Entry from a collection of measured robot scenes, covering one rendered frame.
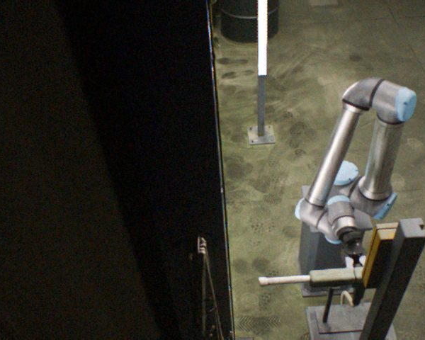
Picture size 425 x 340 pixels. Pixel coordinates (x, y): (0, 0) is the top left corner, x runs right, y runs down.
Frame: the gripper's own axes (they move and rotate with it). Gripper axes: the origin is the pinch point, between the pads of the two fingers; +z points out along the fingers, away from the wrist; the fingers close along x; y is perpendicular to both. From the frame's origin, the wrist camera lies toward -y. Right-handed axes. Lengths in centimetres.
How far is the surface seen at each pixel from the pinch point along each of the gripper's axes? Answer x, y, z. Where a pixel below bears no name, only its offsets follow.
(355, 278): 2.8, -4.1, 3.2
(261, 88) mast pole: 14, 62, -192
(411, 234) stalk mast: 1, -55, 22
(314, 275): 16.8, -5.0, 1.8
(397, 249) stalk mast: 2, -47, 21
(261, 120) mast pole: 15, 91, -192
